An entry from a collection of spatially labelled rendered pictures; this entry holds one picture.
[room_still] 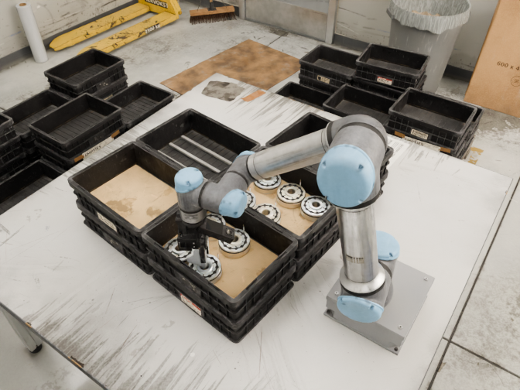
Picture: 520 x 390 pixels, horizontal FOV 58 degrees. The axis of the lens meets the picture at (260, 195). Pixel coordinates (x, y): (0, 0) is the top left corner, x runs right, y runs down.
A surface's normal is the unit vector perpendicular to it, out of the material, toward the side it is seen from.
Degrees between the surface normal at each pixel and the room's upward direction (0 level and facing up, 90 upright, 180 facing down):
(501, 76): 75
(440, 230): 0
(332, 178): 83
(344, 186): 83
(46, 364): 0
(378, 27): 90
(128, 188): 0
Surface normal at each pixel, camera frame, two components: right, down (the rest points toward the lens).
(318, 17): -0.57, 0.57
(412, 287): 0.00, -0.73
